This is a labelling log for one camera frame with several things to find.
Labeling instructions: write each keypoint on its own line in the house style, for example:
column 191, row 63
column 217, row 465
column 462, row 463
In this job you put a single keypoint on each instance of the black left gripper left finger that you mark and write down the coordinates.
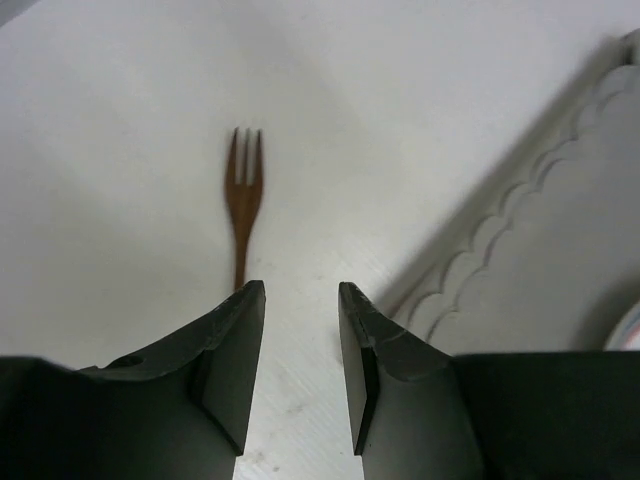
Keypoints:
column 178, row 408

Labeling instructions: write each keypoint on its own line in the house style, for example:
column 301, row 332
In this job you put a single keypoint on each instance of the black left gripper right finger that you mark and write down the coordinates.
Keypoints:
column 418, row 413

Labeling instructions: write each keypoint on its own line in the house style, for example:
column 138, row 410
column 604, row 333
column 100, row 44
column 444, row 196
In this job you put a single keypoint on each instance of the grey cloth placemat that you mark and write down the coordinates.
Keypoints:
column 544, row 255

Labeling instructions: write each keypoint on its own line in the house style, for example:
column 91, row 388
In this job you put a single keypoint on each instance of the white plate green rim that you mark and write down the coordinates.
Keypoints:
column 626, row 334

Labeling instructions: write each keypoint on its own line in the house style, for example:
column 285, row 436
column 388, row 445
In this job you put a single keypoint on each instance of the brown wooden fork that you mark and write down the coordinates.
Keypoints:
column 243, row 188

